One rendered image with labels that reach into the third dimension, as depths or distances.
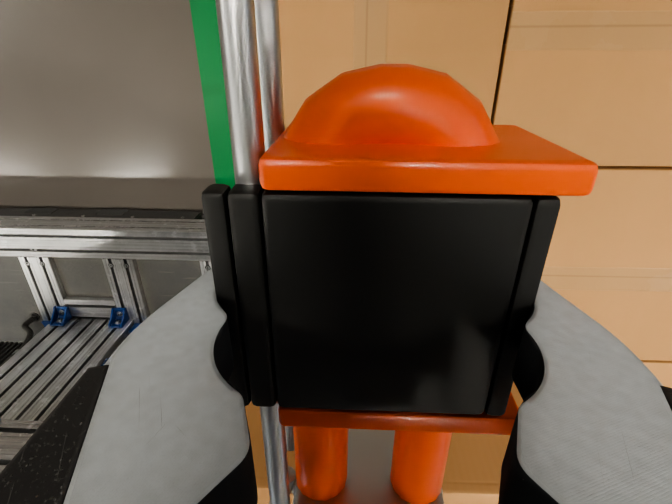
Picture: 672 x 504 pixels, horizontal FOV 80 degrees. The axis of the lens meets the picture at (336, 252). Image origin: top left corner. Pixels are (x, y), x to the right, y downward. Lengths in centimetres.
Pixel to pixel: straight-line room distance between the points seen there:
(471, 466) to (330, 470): 31
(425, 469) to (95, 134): 138
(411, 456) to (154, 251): 114
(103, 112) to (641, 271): 139
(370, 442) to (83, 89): 134
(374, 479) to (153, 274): 115
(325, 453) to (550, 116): 64
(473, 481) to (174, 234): 95
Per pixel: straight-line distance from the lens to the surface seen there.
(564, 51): 73
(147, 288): 134
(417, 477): 18
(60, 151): 154
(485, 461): 48
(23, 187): 166
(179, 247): 120
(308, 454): 17
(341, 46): 67
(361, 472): 20
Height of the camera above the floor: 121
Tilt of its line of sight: 63 degrees down
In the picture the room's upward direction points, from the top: 174 degrees counter-clockwise
